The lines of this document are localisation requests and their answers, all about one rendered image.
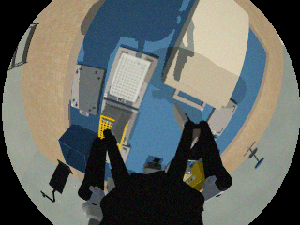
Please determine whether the blue bench mat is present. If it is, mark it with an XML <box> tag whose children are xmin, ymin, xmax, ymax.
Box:
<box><xmin>70</xmin><ymin>0</ymin><xmax>266</xmax><ymax>175</ymax></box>

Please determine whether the blue open-top bin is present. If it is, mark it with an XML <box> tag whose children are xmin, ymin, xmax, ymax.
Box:
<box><xmin>58</xmin><ymin>124</ymin><xmax>96</xmax><ymax>173</ymax></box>

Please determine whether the yellow open-top bin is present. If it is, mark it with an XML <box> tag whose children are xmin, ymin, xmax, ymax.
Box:
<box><xmin>185</xmin><ymin>161</ymin><xmax>205</xmax><ymax>191</ymax></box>

